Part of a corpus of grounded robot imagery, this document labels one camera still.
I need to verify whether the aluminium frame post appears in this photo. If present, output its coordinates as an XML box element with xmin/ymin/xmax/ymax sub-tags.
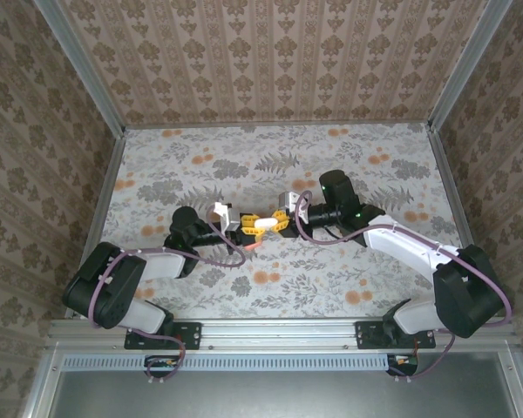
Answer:
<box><xmin>33</xmin><ymin>0</ymin><xmax>127</xmax><ymax>138</ymax></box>
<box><xmin>426</xmin><ymin>0</ymin><xmax>518</xmax><ymax>134</ymax></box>

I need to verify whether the black controller board box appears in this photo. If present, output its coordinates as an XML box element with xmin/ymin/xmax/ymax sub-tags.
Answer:
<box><xmin>144</xmin><ymin>354</ymin><xmax>180</xmax><ymax>379</ymax></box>
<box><xmin>386</xmin><ymin>353</ymin><xmax>419</xmax><ymax>378</ymax></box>

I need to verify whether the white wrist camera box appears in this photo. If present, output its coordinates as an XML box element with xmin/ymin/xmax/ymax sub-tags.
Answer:
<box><xmin>277</xmin><ymin>190</ymin><xmax>309</xmax><ymax>219</ymax></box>
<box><xmin>212</xmin><ymin>201</ymin><xmax>241</xmax><ymax>233</ymax></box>

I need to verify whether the aluminium table side rail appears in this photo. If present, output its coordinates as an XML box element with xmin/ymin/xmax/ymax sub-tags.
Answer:
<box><xmin>64</xmin><ymin>128</ymin><xmax>127</xmax><ymax>319</ymax></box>
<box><xmin>429</xmin><ymin>125</ymin><xmax>497</xmax><ymax>317</ymax></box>

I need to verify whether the aluminium frame bar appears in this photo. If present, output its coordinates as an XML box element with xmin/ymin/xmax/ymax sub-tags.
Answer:
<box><xmin>498</xmin><ymin>347</ymin><xmax>523</xmax><ymax>418</ymax></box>
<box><xmin>21</xmin><ymin>347</ymin><xmax>65</xmax><ymax>418</ymax></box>

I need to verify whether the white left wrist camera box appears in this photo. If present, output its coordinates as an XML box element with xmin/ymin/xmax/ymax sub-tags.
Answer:
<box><xmin>212</xmin><ymin>201</ymin><xmax>241</xmax><ymax>233</ymax></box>

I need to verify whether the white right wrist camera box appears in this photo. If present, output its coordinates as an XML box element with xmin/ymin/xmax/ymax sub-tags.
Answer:
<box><xmin>277</xmin><ymin>190</ymin><xmax>309</xmax><ymax>219</ymax></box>

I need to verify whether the floral print tablecloth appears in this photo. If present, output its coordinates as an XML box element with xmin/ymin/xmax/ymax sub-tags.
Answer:
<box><xmin>67</xmin><ymin>121</ymin><xmax>492</xmax><ymax>321</ymax></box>

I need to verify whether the grey metal sheet panel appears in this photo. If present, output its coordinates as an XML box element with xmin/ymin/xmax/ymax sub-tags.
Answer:
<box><xmin>51</xmin><ymin>352</ymin><xmax>520</xmax><ymax>418</ymax></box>

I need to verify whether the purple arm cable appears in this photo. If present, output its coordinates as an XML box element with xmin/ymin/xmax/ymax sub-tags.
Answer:
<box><xmin>88</xmin><ymin>208</ymin><xmax>248</xmax><ymax>384</ymax></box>
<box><xmin>294</xmin><ymin>191</ymin><xmax>514</xmax><ymax>379</ymax></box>

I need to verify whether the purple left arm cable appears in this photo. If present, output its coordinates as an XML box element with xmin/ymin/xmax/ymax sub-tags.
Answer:
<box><xmin>88</xmin><ymin>208</ymin><xmax>248</xmax><ymax>384</ymax></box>

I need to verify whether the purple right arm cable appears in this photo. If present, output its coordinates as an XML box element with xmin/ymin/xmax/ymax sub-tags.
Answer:
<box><xmin>294</xmin><ymin>191</ymin><xmax>514</xmax><ymax>379</ymax></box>

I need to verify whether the grey slotted cable duct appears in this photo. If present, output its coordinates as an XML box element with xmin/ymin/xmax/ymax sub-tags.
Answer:
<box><xmin>63</xmin><ymin>354</ymin><xmax>393</xmax><ymax>372</ymax></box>

